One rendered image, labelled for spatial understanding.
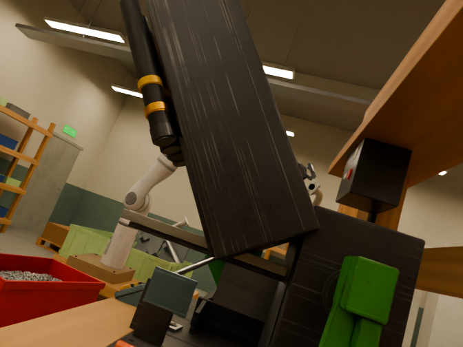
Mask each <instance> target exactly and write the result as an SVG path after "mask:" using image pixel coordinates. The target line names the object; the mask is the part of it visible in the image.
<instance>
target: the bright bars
mask: <svg viewBox="0 0 463 347"><path fill-rule="evenodd" d="M216 260H217V259H216V258H215V257H212V256H210V257H207V258H205V259H203V260H201V261H199V262H196V263H194V264H191V265H189V266H186V267H185V268H182V269H180V270H177V271H175V272H174V273H178V274H179V275H183V274H186V273H188V272H190V271H193V270H195V269H197V268H200V267H202V266H204V265H206V264H209V263H211V262H213V261H216ZM150 280H151V277H149V278H148V279H147V282H146V285H145V288H144V290H143V293H142V295H141V298H140V300H139V303H138V306H137V308H136V311H135V314H134V316H133V319H132V322H131V324H130V328H131V329H133V330H135V328H136V325H137V322H138V319H139V317H140V315H141V312H142V310H143V307H144V304H145V302H143V298H144V296H145V293H146V290H147V287H148V286H149V283H150Z"/></svg>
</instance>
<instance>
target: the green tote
mask: <svg viewBox="0 0 463 347"><path fill-rule="evenodd" d="M112 236H113V233H111V232H107V231H102V230H98V229H92V228H88V227H82V226H79V225H75V224H70V230H69V232H68V235H67V237H66V239H65V242H64V243H63V246H62V248H61V250H59V252H60V253H59V255H60V256H62V257H65V258H67V259H68V258H69V255H80V254H89V253H95V254H97V255H100V256H103V253H104V250H105V248H106V246H107V243H108V241H109V240H111V239H110V238H111V237H112ZM136 244H137V242H135V243H133V248H132V249H131V251H130V254H129V256H128V258H127V261H126V263H125V266H128V267H130V268H132V269H135V273H134V276H133V278H134V279H136V280H139V281H141V282H145V283H146V282H147V279H148V278H149V277H152V275H153V272H154V269H155V267H156V266H159V267H161V268H163V269H167V270H168V271H172V272H175V271H177V270H180V269H182V268H185V267H186V266H189V265H191V264H192V263H190V262H187V261H185V260H184V262H183V263H175V262H167V261H165V260H162V259H160V258H158V257H154V256H153V255H150V254H147V253H144V252H142V251H139V250H137V249H134V247H135V246H136ZM192 273H193V271H190V272H188V273H186V274H183V276H185V277H188V278H191V276H192Z"/></svg>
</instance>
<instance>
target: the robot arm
mask: <svg viewBox="0 0 463 347"><path fill-rule="evenodd" d="M298 165H299V167H300V171H301V174H302V177H303V179H304V180H305V179H306V178H307V179H309V180H310V181H312V179H315V177H316V173H315V171H314V169H313V166H312V164H310V163H308V164H307V165H306V166H303V164H302V163H301V162H298ZM177 168H178V167H175V166H174V165H173V163H172V161H170V160H168V159H167V156H166V154H163V153H161V155H160V156H159V157H158V158H157V159H156V161H155V162H154V164H153V165H152V166H151V167H150V168H149V169H148V170H147V172H146V173H145V174H144V175H143V177H142V178H141V179H140V180H139V181H138V182H137V183H136V184H135V185H134V186H133V187H132V188H131V189H130V190H129V191H128V192H127V193H126V194H125V197H124V200H123V204H124V206H125V207H126V208H127V209H129V210H130V211H133V212H135V213H138V214H141V215H144V216H146V217H147V215H148V213H149V211H150V208H151V205H152V197H151V195H150V194H149V192H150V191H151V189H152V188H153V187H154V186H156V185H157V184H158V183H160V182H162V181H164V180H165V179H167V178H169V177H170V176H171V175H172V174H173V173H174V172H175V171H176V170H177ZM307 169H308V170H310V172H311V176H309V175H307ZM129 223H130V221H129V220H126V219H124V218H120V219H119V221H118V224H117V226H116V228H115V231H114V234H113V236H112V239H111V240H109V241H108V243H107V246H106V248H105V250H104V253H103V256H102V258H101V260H100V262H101V263H103V264H104V265H106V266H109V267H112V268H115V269H123V268H124V266H125V263H126V261H127V258H128V256H129V254H130V251H131V249H132V246H133V243H134V241H135V239H136V236H137V233H138V229H135V228H132V227H129V226H128V224H129Z"/></svg>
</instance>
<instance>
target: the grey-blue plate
mask: <svg viewBox="0 0 463 347"><path fill-rule="evenodd" d="M197 284H198V281H196V280H193V279H190V278H188V277H185V276H183V275H179V274H178V273H174V272H172V271H168V270H167V269H163V268H161V267H159V266H156V267H155V269H154V272H153V275H152V278H151V280H150V283H149V286H148V287H147V290H146V293H145V296H144V298H143V302H145V304H144V307H143V310H142V312H141V315H140V317H139V319H138V322H137V325H136V328H135V330H134V333H133V336H134V337H137V338H139V339H142V340H144V341H147V342H149V343H151V344H154V345H156V346H158V347H160V346H161V345H162V344H163V341H164V338H165V335H166V333H167V329H168V327H169V324H170V322H171V319H172V316H173V314H175V315H178V316H180V317H183V318H186V315H187V312H188V310H189V306H190V304H191V301H192V298H193V296H194V292H195V290H196V287H197Z"/></svg>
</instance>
